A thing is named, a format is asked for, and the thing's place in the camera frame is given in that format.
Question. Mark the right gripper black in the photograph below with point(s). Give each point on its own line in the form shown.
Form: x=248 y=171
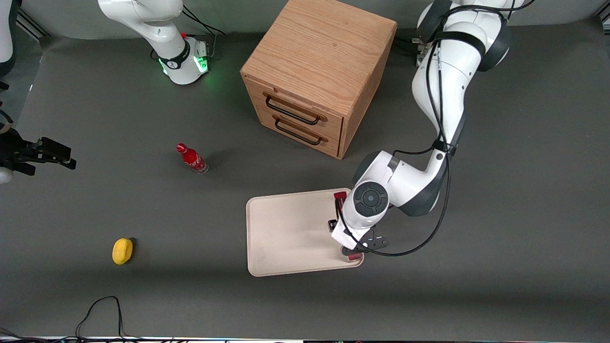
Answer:
x=15 y=151

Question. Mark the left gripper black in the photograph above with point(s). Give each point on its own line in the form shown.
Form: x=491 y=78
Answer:
x=331 y=225

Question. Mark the red tartan cookie box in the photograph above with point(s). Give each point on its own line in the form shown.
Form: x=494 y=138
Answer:
x=340 y=195

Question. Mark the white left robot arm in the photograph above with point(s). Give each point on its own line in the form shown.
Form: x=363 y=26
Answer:
x=452 y=81

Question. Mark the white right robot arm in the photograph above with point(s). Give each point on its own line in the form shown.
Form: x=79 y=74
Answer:
x=157 y=28

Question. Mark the beige plastic tray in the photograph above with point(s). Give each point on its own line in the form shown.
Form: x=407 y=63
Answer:
x=290 y=233

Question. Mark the wooden drawer front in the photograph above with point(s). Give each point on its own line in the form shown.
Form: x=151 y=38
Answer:
x=267 y=116
x=333 y=125

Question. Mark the yellow lemon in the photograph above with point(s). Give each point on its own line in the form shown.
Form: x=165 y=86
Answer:
x=122 y=251

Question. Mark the red cola bottle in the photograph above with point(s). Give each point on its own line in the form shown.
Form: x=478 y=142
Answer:
x=192 y=158

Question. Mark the dark grey table mat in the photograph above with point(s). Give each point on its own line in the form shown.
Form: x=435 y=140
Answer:
x=500 y=238

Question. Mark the wooden drawer cabinet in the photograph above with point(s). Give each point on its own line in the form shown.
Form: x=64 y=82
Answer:
x=319 y=57

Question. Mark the aluminium frame rail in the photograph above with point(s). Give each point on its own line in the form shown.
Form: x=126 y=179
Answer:
x=605 y=21
x=32 y=25

